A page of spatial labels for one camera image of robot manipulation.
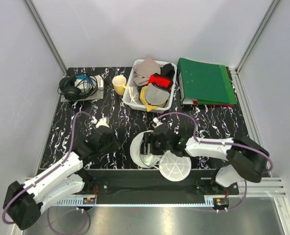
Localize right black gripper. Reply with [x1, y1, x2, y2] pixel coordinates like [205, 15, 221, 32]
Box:
[137, 132, 172, 156]

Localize white mesh laundry bag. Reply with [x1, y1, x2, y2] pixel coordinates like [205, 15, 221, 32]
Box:
[130, 130, 191, 182]

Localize white bra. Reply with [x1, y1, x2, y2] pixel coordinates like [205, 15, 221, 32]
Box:
[140, 154, 160, 166]

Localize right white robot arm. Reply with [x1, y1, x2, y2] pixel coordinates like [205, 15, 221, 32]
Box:
[140, 125, 269, 194]

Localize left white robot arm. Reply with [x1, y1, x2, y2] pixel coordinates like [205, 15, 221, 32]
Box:
[2, 125, 120, 230]

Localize white plastic laundry basket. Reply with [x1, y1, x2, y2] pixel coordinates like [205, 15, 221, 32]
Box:
[123, 56, 177, 114]

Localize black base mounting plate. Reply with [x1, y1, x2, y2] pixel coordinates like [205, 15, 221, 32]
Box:
[89, 169, 239, 205]

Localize yellow garment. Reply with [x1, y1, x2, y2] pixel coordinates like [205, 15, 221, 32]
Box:
[139, 86, 166, 112]

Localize silver tray with items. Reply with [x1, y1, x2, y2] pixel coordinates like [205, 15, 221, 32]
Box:
[60, 74, 105, 102]

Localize red and black garment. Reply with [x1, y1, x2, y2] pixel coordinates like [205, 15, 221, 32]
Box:
[148, 73, 173, 91]

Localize black headphones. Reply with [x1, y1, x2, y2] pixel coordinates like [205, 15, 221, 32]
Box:
[57, 73, 98, 101]

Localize yellow mug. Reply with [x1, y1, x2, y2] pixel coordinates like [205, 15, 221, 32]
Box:
[112, 75, 127, 95]

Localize beige garment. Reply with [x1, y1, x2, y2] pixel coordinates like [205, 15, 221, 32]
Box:
[133, 55, 161, 86]

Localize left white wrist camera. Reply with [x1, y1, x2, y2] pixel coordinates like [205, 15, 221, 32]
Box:
[93, 117, 110, 129]

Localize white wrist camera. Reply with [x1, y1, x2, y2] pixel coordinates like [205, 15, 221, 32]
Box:
[153, 117, 168, 135]
[93, 117, 110, 129]

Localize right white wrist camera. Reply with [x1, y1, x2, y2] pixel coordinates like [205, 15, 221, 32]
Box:
[153, 117, 168, 135]

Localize green ring binder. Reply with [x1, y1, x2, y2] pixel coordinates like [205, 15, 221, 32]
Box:
[177, 58, 237, 106]

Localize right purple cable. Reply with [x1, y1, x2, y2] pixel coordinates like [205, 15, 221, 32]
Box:
[154, 112, 274, 213]

